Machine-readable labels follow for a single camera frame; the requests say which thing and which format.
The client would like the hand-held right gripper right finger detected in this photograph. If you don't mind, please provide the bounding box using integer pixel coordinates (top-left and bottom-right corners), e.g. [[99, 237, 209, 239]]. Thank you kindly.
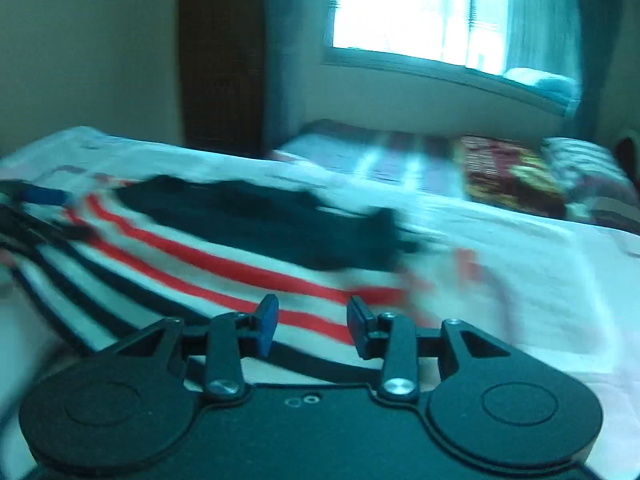
[[346, 295, 521, 403]]

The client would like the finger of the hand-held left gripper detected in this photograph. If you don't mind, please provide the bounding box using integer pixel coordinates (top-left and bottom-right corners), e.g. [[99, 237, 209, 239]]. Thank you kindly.
[[0, 180, 71, 208], [0, 204, 96, 248]]

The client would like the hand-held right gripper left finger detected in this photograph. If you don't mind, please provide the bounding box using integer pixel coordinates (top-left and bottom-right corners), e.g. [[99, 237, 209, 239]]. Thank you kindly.
[[100, 294, 279, 402]]

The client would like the striped knit sweater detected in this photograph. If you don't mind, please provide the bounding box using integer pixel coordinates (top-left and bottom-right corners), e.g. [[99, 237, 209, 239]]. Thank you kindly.
[[0, 175, 436, 386]]

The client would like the bed with striped sheet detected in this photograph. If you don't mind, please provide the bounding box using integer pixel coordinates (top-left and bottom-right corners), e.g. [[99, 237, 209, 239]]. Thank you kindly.
[[272, 119, 640, 233]]

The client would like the bed with patterned white sheet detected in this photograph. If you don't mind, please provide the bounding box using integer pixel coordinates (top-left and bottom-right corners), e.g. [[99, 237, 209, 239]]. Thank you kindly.
[[0, 126, 640, 480]]

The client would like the dark red patterned pillow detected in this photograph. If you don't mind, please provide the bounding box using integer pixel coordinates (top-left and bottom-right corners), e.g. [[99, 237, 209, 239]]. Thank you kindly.
[[457, 135, 568, 218]]

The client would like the dark wooden door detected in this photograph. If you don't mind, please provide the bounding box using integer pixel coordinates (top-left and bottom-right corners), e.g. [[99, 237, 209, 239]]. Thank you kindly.
[[177, 0, 266, 156]]

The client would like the teal curtain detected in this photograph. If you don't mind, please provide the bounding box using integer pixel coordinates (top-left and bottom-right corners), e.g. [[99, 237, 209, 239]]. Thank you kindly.
[[565, 0, 631, 146], [262, 0, 341, 151]]

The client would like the striped pillow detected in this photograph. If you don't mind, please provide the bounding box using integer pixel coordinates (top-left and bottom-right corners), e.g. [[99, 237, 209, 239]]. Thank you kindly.
[[542, 137, 640, 211]]

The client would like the window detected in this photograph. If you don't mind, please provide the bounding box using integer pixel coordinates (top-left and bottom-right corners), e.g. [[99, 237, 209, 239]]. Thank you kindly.
[[322, 0, 583, 111]]

